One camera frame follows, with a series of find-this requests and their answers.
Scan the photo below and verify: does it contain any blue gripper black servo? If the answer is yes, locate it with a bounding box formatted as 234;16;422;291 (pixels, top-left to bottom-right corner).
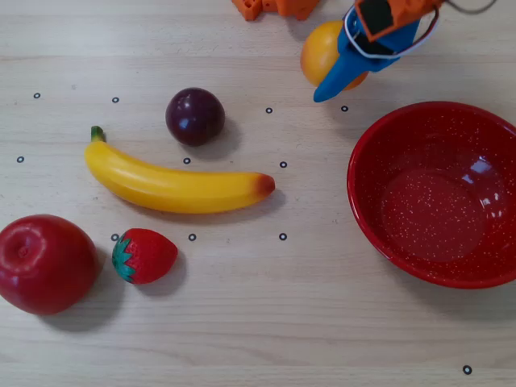
313;10;421;103

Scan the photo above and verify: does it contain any orange yellow toy peach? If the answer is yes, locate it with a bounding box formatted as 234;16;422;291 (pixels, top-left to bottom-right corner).
300;20;370;91

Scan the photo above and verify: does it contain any red speckled enamel bowl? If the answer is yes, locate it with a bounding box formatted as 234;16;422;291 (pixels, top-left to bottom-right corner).
347;101;516;289

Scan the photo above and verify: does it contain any dark purple toy plum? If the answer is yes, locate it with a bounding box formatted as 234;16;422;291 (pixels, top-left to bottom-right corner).
164;87;227;148

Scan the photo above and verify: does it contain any yellow toy banana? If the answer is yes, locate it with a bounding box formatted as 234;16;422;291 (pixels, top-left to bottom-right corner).
83;125;277;214

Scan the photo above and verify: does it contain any red toy strawberry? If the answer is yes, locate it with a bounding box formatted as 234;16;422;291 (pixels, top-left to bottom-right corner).
111;227;179;285

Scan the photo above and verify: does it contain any red toy apple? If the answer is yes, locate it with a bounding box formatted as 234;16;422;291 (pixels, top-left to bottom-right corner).
0;214;100;316

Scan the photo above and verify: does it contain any white gripper servo cable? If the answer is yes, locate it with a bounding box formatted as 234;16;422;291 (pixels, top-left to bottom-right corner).
345;6;440;60

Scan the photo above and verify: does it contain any thin dark arm cable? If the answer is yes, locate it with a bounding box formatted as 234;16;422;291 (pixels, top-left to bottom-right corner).
444;0;499;15

